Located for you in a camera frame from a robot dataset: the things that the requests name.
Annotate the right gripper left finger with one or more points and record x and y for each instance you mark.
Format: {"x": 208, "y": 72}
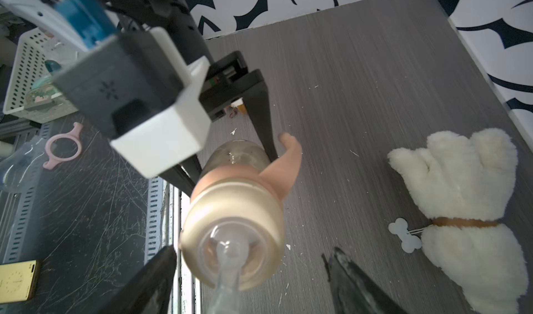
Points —
{"x": 150, "y": 289}

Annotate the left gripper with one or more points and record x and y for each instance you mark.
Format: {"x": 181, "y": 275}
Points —
{"x": 229, "y": 80}

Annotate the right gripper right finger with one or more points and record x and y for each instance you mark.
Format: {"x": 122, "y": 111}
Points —
{"x": 352, "y": 290}

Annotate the cream lid with straw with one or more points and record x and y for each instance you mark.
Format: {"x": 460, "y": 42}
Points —
{"x": 232, "y": 240}

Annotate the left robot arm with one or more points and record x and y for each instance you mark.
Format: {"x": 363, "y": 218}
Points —
{"x": 126, "y": 15}

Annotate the white bone tag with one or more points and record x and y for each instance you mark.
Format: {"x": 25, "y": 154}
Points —
{"x": 410, "y": 240}

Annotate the yellow flat clock card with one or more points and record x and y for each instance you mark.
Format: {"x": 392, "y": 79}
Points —
{"x": 19, "y": 281}

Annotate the white plush dog toy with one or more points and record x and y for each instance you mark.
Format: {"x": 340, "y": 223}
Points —
{"x": 463, "y": 185}

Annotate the white plastic basket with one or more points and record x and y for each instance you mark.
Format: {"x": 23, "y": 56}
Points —
{"x": 30, "y": 93}

